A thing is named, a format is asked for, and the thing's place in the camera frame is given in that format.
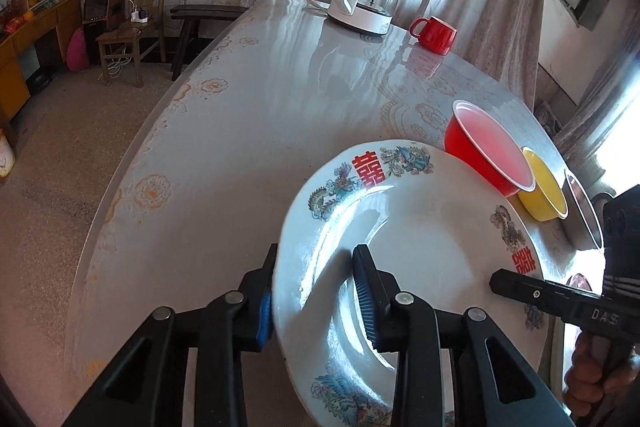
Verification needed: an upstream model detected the stainless steel bowl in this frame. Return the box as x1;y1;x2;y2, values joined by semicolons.
562;169;603;251

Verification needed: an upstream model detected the yellow plastic bowl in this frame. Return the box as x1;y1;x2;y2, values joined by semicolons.
518;147;568;222

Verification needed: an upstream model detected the dragon pattern white plate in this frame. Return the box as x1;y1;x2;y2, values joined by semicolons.
272;140;548;426

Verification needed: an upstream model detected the right hand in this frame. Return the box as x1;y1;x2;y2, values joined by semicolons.
563;332;639;417

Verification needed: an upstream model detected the side window curtain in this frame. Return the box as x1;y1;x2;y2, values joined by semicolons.
553;12;639;171

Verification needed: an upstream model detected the red plastic bowl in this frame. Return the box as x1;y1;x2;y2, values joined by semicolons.
442;100;536;197

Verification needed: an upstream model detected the white patterned waste bin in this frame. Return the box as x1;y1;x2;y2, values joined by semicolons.
0;130;15;179

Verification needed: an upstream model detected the red mug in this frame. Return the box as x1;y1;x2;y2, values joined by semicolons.
409;16;457;56

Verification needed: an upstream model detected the pink bag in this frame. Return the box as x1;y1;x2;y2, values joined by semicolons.
66;28;90;72

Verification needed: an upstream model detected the wooden desk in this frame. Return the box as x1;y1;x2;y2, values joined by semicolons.
0;0;82;121

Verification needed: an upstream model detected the white power strip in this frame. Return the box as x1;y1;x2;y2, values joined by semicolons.
130;9;149;24

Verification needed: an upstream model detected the dark wooden bench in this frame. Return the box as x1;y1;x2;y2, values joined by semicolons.
169;4;247;81

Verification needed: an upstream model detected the wooden chair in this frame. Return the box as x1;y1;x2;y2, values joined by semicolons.
96;0;167;88

